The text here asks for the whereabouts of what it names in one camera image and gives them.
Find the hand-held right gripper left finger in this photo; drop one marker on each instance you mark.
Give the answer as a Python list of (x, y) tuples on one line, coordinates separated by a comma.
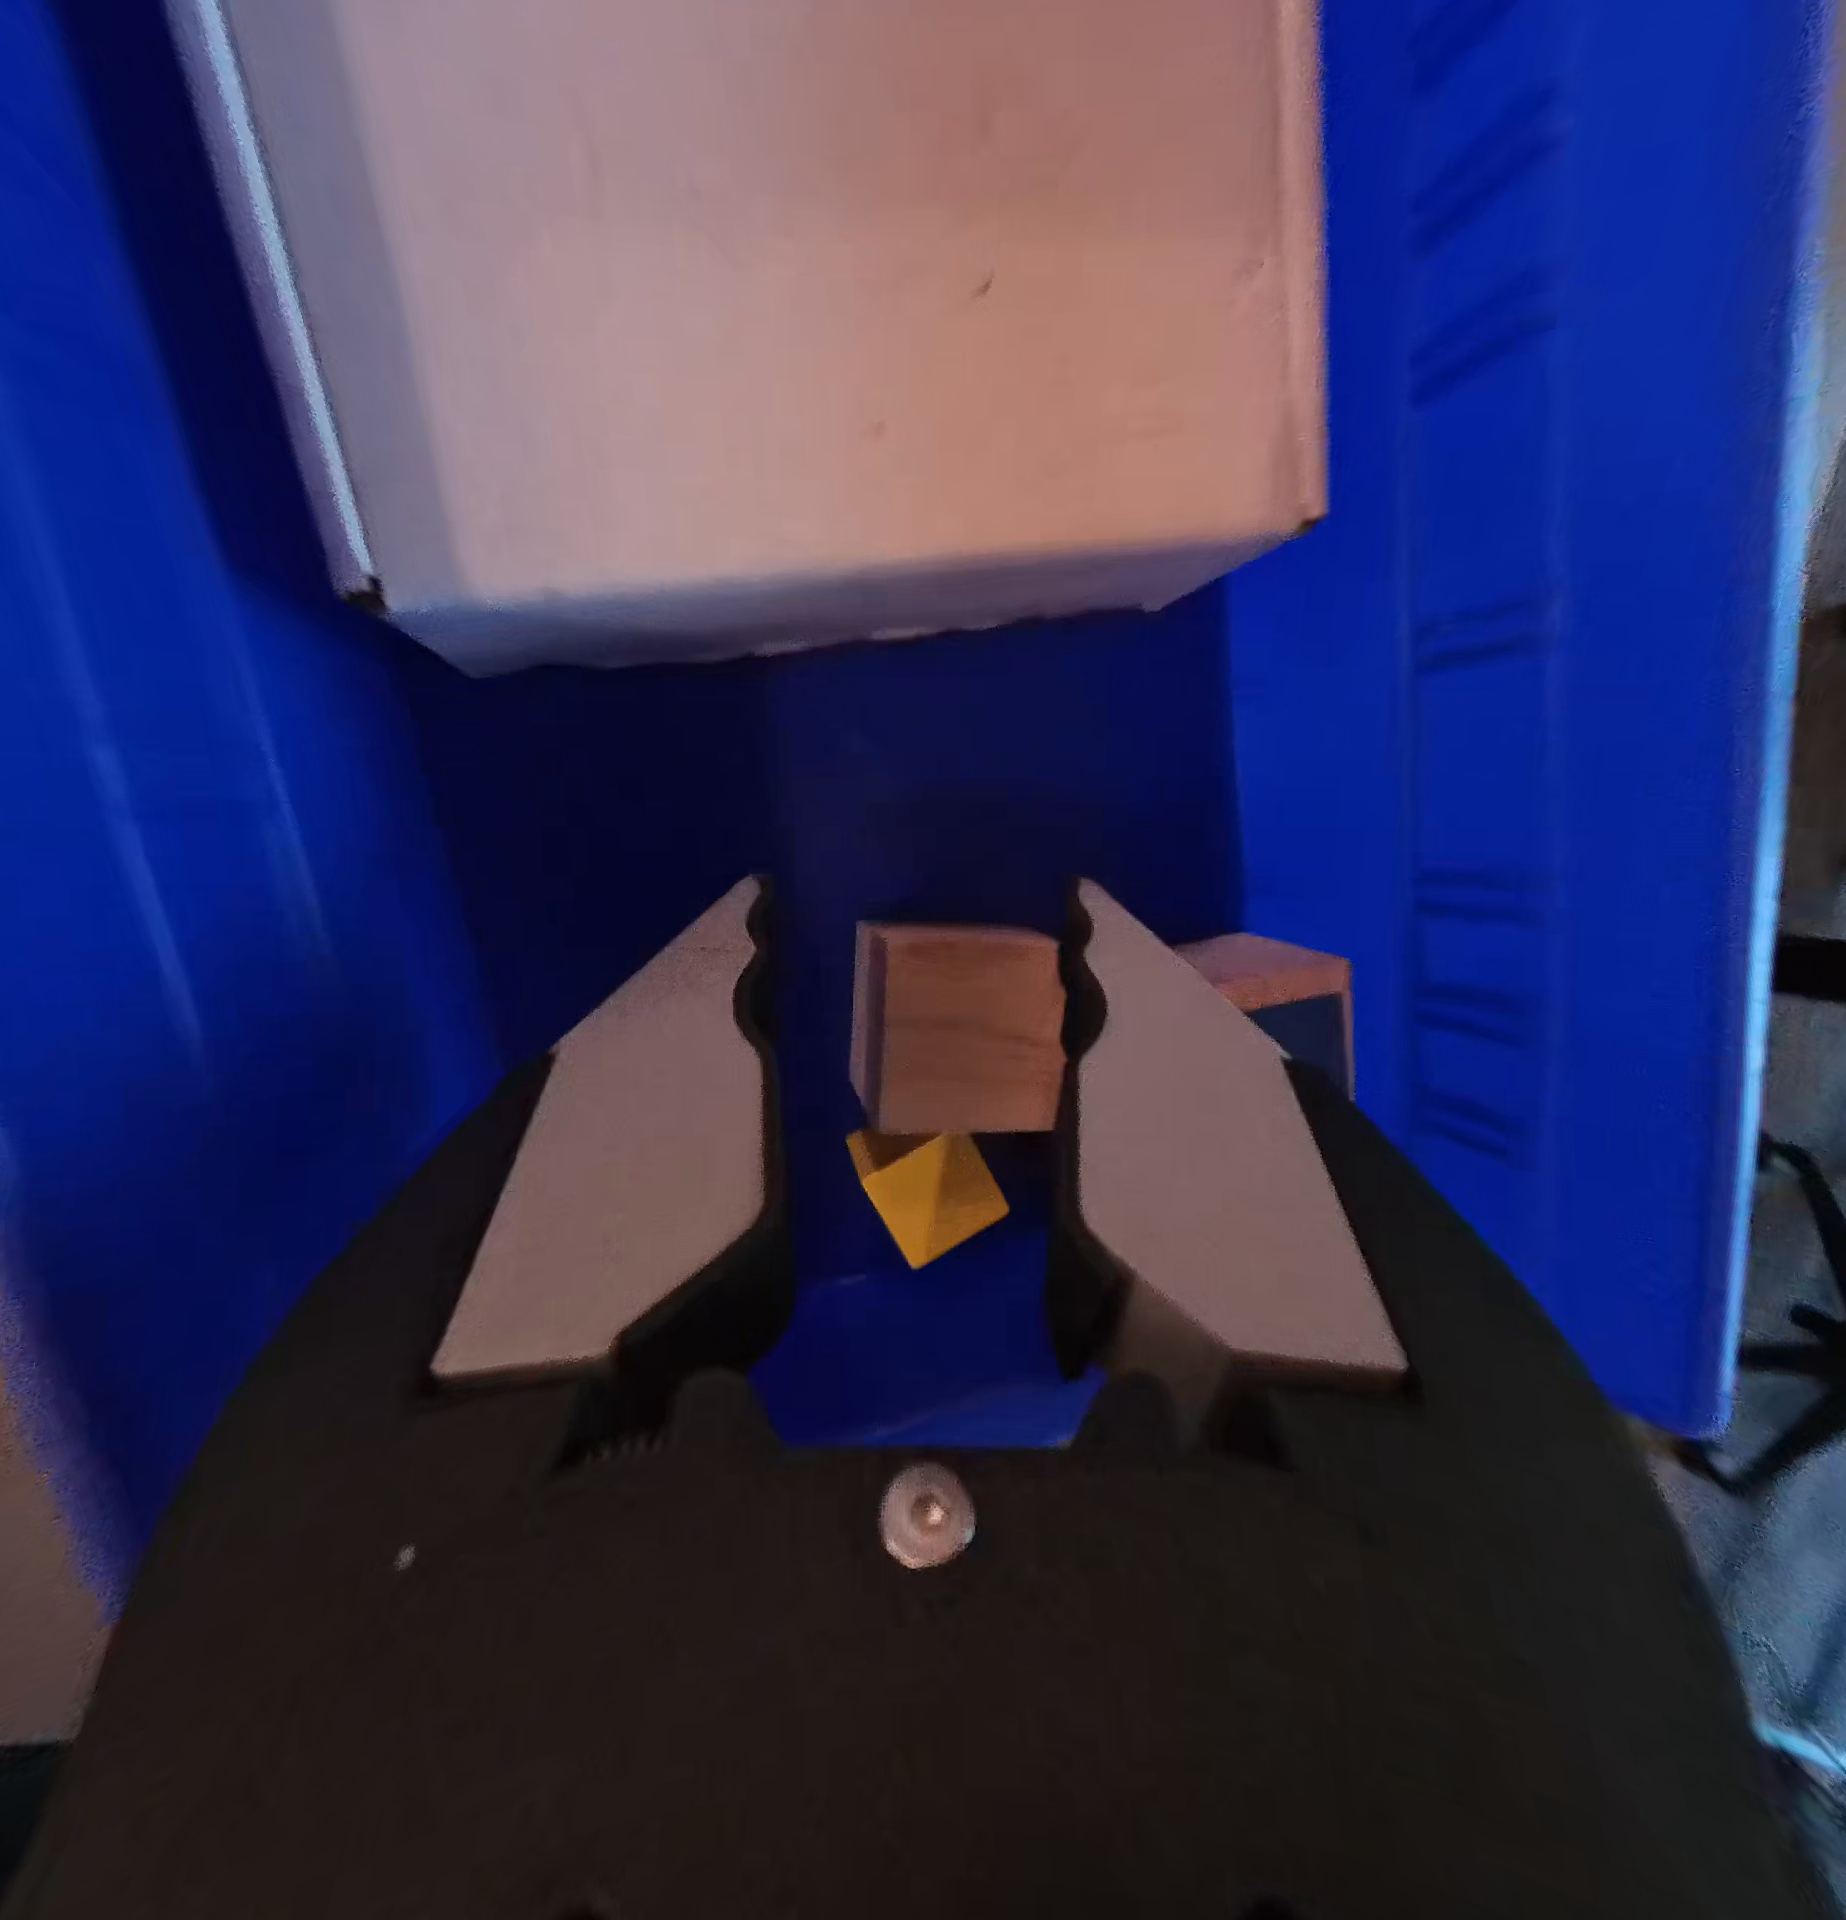
[(623, 1199)]

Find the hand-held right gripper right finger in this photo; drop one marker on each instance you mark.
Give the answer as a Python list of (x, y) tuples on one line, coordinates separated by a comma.
[(1222, 1199)]

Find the plain wooden cube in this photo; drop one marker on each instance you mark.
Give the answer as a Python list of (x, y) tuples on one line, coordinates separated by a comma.
[(953, 1035)]

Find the blue plastic bin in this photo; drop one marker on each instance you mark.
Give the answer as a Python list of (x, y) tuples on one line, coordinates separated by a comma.
[(188, 750)]

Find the white cardboard mailer box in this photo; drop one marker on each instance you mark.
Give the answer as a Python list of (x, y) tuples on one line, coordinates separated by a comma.
[(787, 299)]

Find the wooden cube with blue face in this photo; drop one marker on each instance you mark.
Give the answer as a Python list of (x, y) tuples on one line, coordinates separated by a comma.
[(1268, 975)]

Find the yellow cube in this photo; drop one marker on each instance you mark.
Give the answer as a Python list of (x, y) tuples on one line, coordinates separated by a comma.
[(924, 1199)]

